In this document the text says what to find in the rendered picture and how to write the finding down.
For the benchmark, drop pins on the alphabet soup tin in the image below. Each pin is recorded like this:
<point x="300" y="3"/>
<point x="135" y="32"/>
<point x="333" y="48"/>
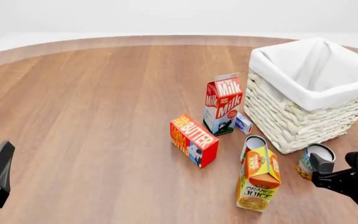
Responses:
<point x="304" y="163"/>

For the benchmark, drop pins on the white woven basket cloth liner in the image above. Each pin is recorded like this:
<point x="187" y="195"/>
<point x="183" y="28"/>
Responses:
<point x="294" y="121"/>

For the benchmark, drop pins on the orange juice carton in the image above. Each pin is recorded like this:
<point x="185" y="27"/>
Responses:
<point x="258" y="184"/>

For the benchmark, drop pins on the red tin silver lid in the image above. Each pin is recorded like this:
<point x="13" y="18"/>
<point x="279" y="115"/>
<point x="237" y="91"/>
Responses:
<point x="253" y="142"/>

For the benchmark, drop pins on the small blue white box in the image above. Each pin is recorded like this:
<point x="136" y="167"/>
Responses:
<point x="243" y="124"/>

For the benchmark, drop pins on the red white milk carton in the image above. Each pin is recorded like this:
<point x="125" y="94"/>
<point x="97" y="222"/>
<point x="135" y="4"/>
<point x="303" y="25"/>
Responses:
<point x="225" y="105"/>

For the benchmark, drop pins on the red orange butter box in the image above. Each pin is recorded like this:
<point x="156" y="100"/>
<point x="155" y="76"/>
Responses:
<point x="194" y="140"/>

